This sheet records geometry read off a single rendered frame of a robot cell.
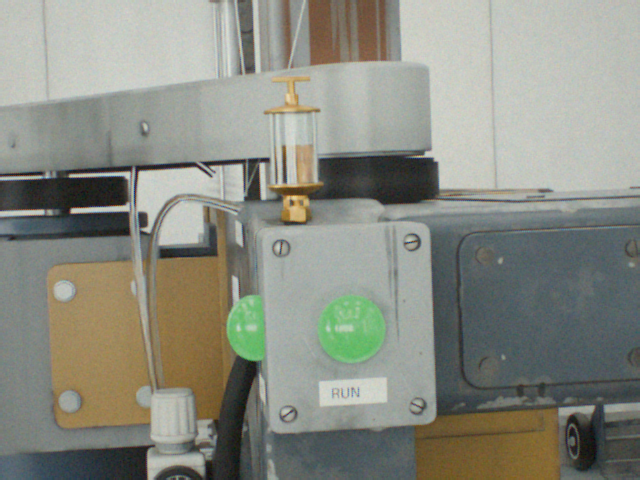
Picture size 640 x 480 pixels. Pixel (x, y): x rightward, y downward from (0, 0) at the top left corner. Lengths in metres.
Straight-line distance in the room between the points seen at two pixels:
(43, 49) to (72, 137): 4.90
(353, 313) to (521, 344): 0.11
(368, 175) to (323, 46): 0.40
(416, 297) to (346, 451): 0.09
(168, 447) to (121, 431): 0.18
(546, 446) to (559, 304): 0.33
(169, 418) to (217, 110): 0.20
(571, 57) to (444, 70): 0.60
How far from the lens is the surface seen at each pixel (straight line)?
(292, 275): 0.56
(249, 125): 0.78
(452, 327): 0.63
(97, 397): 1.00
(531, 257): 0.64
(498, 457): 0.95
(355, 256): 0.57
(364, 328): 0.55
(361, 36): 1.12
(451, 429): 0.89
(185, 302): 0.99
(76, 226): 1.03
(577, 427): 5.95
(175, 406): 0.83
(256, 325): 0.57
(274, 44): 1.12
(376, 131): 0.73
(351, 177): 0.73
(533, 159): 6.04
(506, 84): 6.02
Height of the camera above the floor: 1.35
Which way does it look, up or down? 3 degrees down
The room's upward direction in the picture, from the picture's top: 2 degrees counter-clockwise
